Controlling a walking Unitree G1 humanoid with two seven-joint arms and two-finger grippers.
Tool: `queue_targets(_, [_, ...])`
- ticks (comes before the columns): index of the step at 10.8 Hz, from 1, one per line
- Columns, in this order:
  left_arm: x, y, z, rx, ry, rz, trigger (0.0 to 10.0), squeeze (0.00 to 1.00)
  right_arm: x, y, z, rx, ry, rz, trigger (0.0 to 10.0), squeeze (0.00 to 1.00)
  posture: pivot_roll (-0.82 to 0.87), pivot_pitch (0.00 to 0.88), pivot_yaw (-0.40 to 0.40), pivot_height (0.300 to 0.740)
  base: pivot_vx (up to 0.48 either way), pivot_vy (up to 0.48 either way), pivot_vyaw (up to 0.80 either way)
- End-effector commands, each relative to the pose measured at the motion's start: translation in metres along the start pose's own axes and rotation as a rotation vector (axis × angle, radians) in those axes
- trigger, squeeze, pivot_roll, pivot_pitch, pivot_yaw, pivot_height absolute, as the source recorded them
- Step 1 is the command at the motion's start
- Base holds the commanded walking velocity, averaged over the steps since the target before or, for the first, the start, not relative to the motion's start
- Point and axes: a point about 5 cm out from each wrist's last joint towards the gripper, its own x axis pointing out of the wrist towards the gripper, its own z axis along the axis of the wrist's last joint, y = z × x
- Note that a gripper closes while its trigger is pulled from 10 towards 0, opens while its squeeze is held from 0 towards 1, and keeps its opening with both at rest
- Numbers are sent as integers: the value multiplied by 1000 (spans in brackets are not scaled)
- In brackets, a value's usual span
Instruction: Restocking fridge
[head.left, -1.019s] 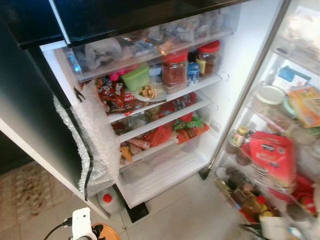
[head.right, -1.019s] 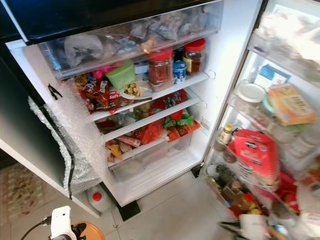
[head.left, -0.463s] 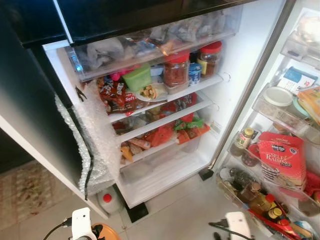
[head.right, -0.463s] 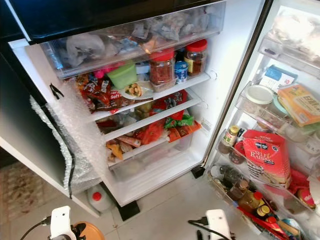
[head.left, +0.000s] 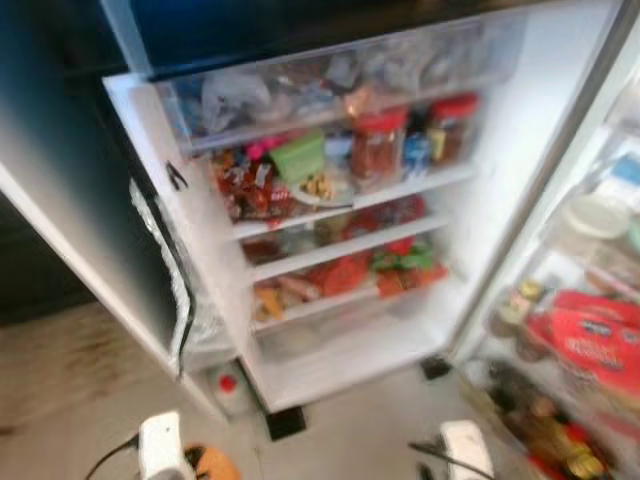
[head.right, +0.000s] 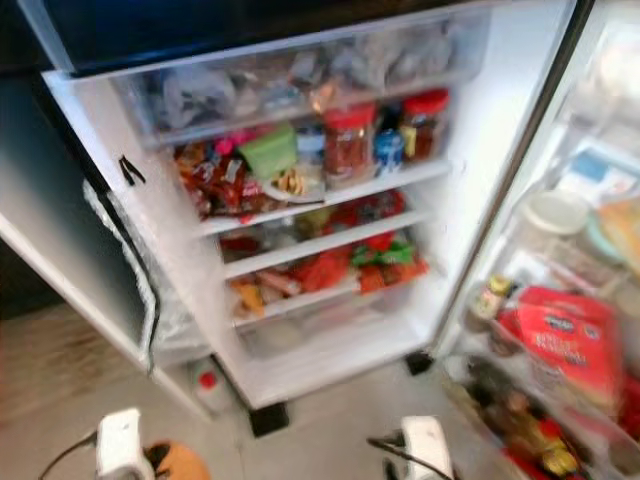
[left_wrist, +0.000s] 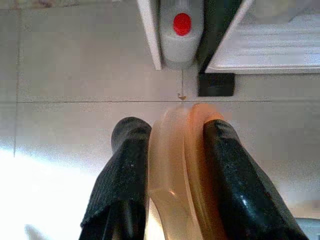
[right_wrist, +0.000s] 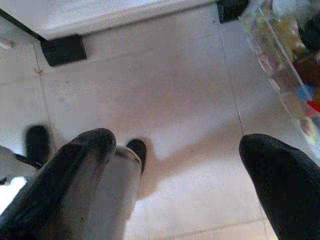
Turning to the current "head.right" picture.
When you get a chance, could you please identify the red food packet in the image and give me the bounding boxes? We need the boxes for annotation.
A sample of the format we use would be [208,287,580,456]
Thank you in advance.
[289,249,353,294]

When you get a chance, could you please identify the black fridge foot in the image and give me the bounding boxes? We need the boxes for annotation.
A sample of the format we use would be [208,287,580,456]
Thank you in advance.
[404,349,437,377]
[247,401,292,439]

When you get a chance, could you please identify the white round container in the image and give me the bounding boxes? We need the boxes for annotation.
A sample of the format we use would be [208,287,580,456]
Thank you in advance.
[522,189,594,237]

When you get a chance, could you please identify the white edged fridge shelf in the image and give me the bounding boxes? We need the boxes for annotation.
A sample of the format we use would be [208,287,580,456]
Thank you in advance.
[230,268,433,328]
[220,208,433,280]
[200,158,452,239]

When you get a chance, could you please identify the dark panel with white edge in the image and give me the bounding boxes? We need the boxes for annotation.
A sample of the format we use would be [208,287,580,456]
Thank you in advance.
[0,70,206,421]

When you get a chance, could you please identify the yellow lid jar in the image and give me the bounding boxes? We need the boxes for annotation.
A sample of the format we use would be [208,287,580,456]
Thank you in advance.
[464,274,522,342]

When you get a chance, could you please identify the white plate with food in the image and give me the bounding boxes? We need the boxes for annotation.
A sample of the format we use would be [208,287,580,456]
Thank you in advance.
[259,165,327,205]

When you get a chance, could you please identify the red lid jar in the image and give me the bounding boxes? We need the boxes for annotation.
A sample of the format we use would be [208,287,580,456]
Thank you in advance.
[399,88,450,164]
[324,102,379,190]

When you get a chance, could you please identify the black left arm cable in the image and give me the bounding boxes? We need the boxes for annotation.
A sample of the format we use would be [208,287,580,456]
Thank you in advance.
[39,431,102,480]

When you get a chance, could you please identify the black clip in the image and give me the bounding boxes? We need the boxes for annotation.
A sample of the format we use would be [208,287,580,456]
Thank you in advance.
[117,154,147,187]

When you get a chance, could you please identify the dark bottle with yellow label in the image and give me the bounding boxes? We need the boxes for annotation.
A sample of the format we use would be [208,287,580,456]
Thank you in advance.
[458,359,583,480]

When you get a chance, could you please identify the white fridge door with racks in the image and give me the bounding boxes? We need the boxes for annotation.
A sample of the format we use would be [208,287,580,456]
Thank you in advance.
[435,0,640,480]

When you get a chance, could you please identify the green package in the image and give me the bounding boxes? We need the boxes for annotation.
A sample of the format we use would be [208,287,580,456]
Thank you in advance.
[237,122,300,182]

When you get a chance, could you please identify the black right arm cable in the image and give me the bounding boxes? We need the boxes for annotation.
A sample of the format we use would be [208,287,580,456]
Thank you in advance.
[364,431,427,473]

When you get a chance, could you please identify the green and red packet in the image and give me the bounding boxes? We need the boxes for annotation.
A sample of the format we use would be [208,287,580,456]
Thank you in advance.
[350,233,428,292]

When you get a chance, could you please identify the white open fridge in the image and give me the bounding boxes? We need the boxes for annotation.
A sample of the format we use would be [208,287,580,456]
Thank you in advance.
[43,0,601,411]

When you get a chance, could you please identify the orange food packet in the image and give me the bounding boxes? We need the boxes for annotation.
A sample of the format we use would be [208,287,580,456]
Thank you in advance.
[227,274,298,320]

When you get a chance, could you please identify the orange round item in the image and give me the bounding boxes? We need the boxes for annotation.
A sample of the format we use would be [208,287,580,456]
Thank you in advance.
[149,439,212,480]

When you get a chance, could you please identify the blue and white carton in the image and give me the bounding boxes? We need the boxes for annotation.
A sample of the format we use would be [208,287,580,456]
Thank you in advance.
[558,148,640,208]

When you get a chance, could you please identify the red printed bag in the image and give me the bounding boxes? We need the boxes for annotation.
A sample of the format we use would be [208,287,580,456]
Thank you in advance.
[498,284,625,413]

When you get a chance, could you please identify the red brown snack packets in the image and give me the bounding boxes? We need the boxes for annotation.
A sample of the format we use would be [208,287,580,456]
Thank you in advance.
[174,140,263,217]

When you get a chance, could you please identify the blue drink can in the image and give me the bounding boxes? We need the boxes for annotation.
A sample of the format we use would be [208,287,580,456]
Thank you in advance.
[372,125,405,180]

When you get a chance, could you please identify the clear plastic fridge drawer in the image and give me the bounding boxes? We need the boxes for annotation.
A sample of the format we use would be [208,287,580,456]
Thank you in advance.
[110,12,493,148]

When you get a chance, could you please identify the white jug with red cap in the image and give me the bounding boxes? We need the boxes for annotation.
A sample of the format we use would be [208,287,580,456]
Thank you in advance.
[184,359,233,414]

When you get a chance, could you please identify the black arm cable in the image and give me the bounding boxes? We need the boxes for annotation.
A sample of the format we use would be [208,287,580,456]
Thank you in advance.
[39,431,102,480]
[364,431,427,473]

